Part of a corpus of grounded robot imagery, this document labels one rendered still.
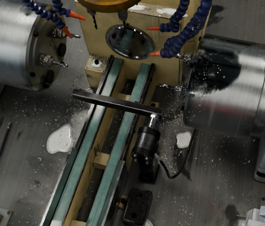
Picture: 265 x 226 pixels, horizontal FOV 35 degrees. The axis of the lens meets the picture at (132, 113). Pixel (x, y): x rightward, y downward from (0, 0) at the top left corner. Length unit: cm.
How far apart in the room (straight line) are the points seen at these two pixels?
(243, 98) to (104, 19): 45
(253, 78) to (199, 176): 39
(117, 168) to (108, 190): 7
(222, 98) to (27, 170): 65
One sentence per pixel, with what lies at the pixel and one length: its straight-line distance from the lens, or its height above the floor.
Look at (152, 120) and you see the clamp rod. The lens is 109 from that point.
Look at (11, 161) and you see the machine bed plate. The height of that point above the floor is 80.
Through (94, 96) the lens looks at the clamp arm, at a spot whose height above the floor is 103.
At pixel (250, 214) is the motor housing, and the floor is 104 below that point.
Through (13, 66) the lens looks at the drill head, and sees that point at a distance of 116.
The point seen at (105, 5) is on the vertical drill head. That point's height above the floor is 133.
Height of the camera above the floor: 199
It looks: 62 degrees down
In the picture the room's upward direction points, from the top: 10 degrees counter-clockwise
